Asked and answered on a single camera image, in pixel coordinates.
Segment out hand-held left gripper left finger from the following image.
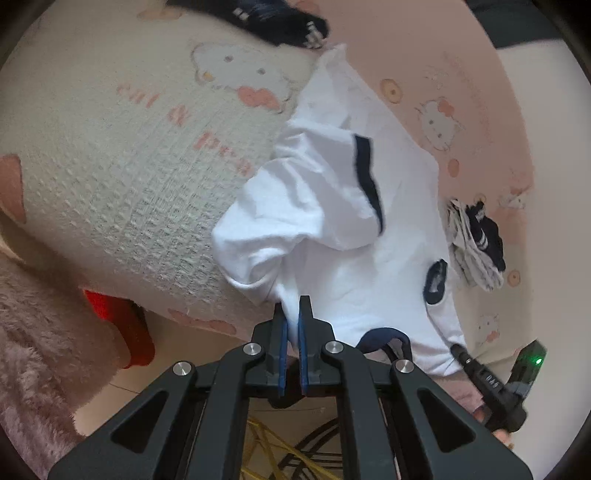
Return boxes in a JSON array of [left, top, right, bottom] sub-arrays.
[[47, 302, 289, 480]]

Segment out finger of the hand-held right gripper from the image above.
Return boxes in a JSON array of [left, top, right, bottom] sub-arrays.
[[449, 342, 486, 385]]

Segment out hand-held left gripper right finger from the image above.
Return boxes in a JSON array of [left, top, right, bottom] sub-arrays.
[[298, 295, 534, 480]]

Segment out white shirt with navy trim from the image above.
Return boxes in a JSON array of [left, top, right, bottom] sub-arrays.
[[211, 44, 467, 377]]

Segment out folded stack of clothes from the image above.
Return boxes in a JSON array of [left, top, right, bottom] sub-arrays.
[[445, 198, 506, 291]]

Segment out folded navy striped garment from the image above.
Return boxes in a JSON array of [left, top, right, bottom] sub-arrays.
[[464, 200, 506, 271]]

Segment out pink cat print sofa cover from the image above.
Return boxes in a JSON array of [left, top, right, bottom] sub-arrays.
[[0, 0, 546, 365]]

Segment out navy shorts with white stripes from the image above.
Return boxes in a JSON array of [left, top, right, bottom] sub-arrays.
[[166, 0, 331, 49]]

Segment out dark curtain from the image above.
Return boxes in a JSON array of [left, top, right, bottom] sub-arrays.
[[468, 0, 571, 49]]

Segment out black cable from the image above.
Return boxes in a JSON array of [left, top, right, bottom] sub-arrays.
[[281, 418, 345, 480]]

